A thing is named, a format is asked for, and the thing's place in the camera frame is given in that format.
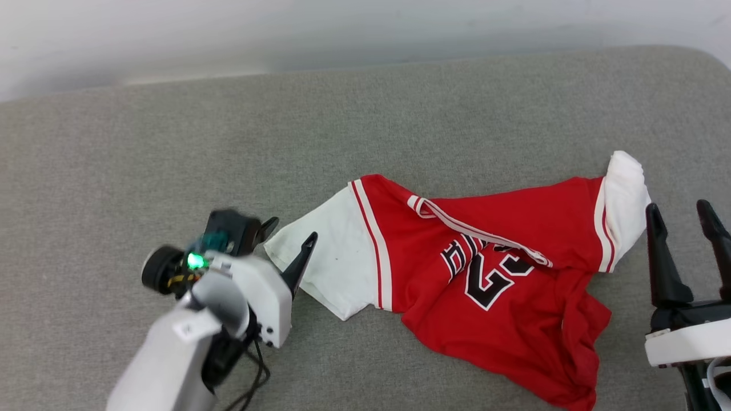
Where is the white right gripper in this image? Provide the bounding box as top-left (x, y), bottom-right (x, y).
top-left (644, 199), bottom-right (731, 369)

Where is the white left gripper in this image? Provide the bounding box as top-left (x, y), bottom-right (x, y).
top-left (207, 216), bottom-right (319, 349)

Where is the red and white basketball jersey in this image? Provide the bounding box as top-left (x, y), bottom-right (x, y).
top-left (264, 150), bottom-right (652, 411)

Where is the white paper tag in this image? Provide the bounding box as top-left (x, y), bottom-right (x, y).
top-left (171, 311), bottom-right (222, 344)

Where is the teal cable connector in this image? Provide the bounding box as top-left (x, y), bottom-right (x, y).
top-left (199, 231), bottom-right (228, 253)

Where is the thin black cable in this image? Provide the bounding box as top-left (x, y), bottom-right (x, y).
top-left (223, 337), bottom-right (272, 411)

